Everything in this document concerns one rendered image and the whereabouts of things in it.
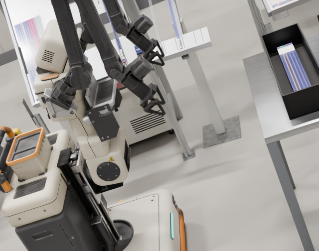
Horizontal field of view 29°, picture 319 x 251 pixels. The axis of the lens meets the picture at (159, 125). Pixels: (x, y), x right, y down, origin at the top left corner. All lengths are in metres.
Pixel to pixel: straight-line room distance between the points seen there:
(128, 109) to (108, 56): 1.77
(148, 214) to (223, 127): 1.05
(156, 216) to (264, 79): 0.88
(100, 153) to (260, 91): 0.73
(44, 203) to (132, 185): 1.32
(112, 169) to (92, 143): 0.16
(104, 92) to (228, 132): 1.50
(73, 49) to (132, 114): 1.81
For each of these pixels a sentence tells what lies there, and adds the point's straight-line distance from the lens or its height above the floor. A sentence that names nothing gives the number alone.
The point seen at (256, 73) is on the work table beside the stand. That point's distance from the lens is 2.82.
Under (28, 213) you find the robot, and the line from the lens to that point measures 2.72.
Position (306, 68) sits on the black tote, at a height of 0.81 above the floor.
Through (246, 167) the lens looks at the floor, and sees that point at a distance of 3.65.
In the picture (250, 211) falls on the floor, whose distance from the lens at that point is 3.34.
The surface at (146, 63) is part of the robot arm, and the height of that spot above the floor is 1.19.
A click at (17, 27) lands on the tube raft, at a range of 3.89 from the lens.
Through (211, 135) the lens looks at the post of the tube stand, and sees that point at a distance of 4.02.
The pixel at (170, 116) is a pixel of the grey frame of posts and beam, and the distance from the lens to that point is 3.77.
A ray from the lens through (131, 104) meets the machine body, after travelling 4.05.
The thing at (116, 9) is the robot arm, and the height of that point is 1.29.
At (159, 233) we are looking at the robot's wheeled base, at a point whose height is 0.28.
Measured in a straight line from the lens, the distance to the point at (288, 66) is 2.70.
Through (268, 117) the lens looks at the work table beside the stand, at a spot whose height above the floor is 0.80.
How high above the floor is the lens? 2.12
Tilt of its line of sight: 29 degrees down
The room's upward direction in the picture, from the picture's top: 25 degrees counter-clockwise
